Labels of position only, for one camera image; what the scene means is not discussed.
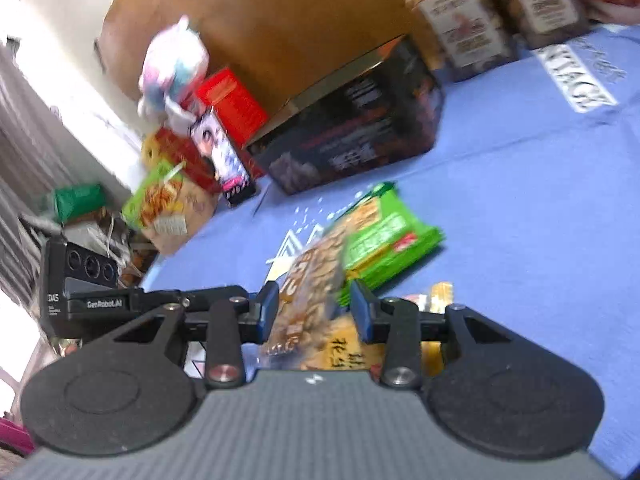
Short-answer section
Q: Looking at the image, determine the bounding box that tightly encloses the yellow peanut snack bag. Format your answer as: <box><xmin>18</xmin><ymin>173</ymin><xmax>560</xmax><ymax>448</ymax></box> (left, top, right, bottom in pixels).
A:
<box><xmin>297</xmin><ymin>282</ymin><xmax>454</xmax><ymax>382</ymax></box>

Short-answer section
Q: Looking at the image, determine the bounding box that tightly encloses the clear nut snack bag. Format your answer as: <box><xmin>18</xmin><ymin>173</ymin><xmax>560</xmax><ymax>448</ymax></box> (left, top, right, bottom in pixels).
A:
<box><xmin>262</xmin><ymin>226</ymin><xmax>349</xmax><ymax>358</ymax></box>

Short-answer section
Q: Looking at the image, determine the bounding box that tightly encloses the green biscuit packet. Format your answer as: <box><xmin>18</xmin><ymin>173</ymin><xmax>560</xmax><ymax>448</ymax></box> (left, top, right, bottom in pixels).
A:
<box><xmin>338</xmin><ymin>181</ymin><xmax>445</xmax><ymax>307</ymax></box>

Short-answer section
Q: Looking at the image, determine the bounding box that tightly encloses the person's left hand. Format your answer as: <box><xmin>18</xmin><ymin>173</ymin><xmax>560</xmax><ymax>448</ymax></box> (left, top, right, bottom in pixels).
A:
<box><xmin>58</xmin><ymin>339</ymin><xmax>82</xmax><ymax>356</ymax></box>

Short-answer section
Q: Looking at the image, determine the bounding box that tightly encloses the green bag at left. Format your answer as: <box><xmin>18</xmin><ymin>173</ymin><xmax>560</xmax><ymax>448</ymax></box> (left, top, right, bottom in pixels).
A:
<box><xmin>52</xmin><ymin>183</ymin><xmax>106</xmax><ymax>223</ymax></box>

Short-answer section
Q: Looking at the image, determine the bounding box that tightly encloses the green brown snack pouch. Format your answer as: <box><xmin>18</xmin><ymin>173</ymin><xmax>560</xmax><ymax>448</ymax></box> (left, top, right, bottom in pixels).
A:
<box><xmin>122</xmin><ymin>159</ymin><xmax>219</xmax><ymax>256</ymax></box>

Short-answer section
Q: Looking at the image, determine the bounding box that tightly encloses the smartphone showing video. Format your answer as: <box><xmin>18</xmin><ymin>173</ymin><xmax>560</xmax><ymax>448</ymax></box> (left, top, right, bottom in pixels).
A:
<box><xmin>190</xmin><ymin>107</ymin><xmax>257</xmax><ymax>207</ymax></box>

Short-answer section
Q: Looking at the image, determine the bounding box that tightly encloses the grey curtain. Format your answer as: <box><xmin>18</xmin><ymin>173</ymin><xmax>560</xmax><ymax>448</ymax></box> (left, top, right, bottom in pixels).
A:
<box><xmin>1</xmin><ymin>46</ymin><xmax>72</xmax><ymax>306</ymax></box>

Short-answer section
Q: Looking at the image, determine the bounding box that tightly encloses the yellow duck plush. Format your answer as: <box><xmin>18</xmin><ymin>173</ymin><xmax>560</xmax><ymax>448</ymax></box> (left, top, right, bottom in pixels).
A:
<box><xmin>140</xmin><ymin>134</ymin><xmax>162</xmax><ymax>170</ymax></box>

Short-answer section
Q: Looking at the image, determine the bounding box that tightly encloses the blue printed tablecloth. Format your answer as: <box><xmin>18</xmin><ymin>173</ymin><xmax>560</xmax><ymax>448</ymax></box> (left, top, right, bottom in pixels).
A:
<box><xmin>143</xmin><ymin>25</ymin><xmax>639</xmax><ymax>477</ymax></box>

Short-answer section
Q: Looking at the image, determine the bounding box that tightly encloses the red gift box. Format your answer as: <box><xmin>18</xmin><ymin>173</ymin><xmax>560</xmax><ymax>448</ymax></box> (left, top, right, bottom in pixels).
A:
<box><xmin>152</xmin><ymin>66</ymin><xmax>268</xmax><ymax>194</ymax></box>

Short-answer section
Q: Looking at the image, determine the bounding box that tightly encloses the black tin box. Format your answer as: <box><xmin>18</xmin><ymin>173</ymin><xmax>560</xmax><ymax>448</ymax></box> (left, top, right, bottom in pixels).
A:
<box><xmin>246</xmin><ymin>36</ymin><xmax>444</xmax><ymax>195</ymax></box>

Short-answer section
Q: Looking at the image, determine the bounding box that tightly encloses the pink blue plush toy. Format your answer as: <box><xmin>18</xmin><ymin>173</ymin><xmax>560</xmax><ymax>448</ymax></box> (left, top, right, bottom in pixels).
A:
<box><xmin>138</xmin><ymin>15</ymin><xmax>209</xmax><ymax>136</ymax></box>

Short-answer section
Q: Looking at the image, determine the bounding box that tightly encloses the cashew jar gold lid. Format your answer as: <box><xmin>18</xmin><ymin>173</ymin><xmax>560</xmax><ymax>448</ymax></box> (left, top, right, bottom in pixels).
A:
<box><xmin>404</xmin><ymin>0</ymin><xmax>518</xmax><ymax>81</ymax></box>

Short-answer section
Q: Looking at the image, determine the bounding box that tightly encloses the wooden board backdrop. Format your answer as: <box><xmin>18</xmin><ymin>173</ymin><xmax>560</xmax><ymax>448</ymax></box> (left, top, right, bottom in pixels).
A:
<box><xmin>96</xmin><ymin>0</ymin><xmax>439</xmax><ymax>113</ymax></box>

